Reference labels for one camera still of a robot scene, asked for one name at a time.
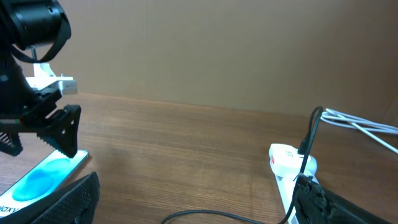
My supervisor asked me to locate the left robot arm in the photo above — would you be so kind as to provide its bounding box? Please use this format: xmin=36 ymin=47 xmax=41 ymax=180
xmin=1 ymin=0 xmax=81 ymax=158

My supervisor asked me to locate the Galaxy smartphone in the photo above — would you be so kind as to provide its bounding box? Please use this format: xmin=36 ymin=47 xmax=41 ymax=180
xmin=1 ymin=150 xmax=90 ymax=218

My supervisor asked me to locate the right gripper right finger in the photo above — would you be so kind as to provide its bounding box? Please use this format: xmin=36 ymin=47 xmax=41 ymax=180
xmin=294 ymin=174 xmax=389 ymax=224

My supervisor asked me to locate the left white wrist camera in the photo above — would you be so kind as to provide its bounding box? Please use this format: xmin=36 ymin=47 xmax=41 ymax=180
xmin=25 ymin=63 xmax=78 ymax=95

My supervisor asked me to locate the black USB charging cable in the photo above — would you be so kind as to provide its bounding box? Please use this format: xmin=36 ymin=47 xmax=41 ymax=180
xmin=160 ymin=105 xmax=324 ymax=224

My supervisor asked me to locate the white cable bundle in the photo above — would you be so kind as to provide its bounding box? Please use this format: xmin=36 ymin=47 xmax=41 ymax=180
xmin=320 ymin=108 xmax=398 ymax=155

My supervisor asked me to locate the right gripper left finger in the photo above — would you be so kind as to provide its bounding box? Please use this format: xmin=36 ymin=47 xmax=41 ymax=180
xmin=1 ymin=172 xmax=100 ymax=224

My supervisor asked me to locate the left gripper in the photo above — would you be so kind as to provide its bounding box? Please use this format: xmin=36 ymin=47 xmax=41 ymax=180
xmin=0 ymin=62 xmax=81 ymax=158

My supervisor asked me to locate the white USB charger plug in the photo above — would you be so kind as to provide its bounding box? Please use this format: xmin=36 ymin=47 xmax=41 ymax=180
xmin=269 ymin=143 xmax=304 ymax=179

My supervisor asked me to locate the white power strip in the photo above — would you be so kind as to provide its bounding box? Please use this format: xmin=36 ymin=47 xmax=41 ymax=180
xmin=273 ymin=174 xmax=320 ymax=224

